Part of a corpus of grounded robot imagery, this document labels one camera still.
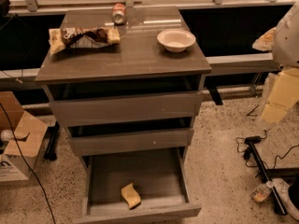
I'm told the black cable on right floor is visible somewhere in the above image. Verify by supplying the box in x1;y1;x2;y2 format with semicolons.
235;130;299;177

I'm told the grey open bottom drawer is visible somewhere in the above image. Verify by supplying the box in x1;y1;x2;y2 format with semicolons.
74;147;201;224

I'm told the yellow sponge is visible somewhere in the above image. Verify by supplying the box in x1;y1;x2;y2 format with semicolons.
121;183;141;209

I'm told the white bowl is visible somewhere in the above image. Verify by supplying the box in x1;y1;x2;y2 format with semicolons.
157;29;196;53

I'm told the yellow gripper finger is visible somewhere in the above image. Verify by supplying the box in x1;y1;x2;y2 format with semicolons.
257;68;299;130
252;27;277;51

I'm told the brown chip bag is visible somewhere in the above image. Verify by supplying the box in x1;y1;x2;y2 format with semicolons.
49;27;121;55

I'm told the cardboard box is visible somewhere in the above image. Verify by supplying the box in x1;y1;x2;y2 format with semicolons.
0;91;48;182

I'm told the plastic bottle on floor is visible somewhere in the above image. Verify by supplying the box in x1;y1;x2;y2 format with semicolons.
251;181;274;203

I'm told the grey middle drawer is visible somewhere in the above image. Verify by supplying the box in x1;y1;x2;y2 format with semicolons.
69;128;193;156

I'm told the white shoe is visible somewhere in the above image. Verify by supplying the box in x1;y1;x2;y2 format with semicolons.
273;178;299;221

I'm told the red soda can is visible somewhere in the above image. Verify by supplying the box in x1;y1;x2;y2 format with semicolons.
112;4;126;25

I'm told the black metal stand leg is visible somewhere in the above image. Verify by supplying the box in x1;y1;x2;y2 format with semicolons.
245;136;287;216

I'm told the grey drawer cabinet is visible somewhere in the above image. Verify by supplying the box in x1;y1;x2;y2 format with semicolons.
35;6;213;224

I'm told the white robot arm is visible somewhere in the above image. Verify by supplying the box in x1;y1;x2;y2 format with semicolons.
252;2;299;130

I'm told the grey top drawer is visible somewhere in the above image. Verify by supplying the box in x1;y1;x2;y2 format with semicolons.
50;91;201;127

